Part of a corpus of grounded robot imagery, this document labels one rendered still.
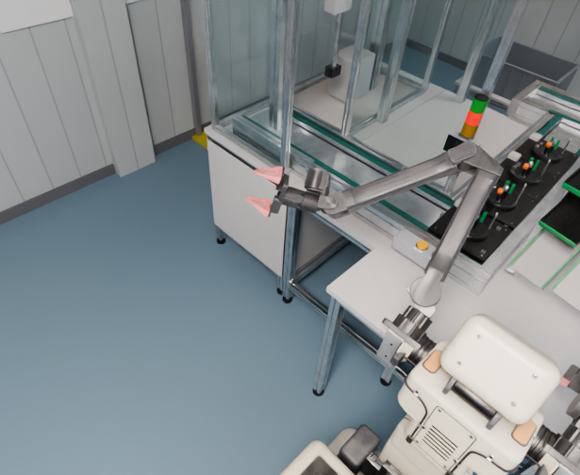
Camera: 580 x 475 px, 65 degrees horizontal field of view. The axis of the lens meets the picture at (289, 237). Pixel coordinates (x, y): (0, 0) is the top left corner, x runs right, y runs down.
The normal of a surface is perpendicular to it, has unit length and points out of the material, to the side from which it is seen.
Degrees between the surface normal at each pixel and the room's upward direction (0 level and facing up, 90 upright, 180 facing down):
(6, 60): 90
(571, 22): 90
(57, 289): 0
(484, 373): 47
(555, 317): 0
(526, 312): 0
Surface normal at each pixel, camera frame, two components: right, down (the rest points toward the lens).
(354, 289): 0.06, -0.69
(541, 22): -0.71, 0.48
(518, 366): -0.48, -0.11
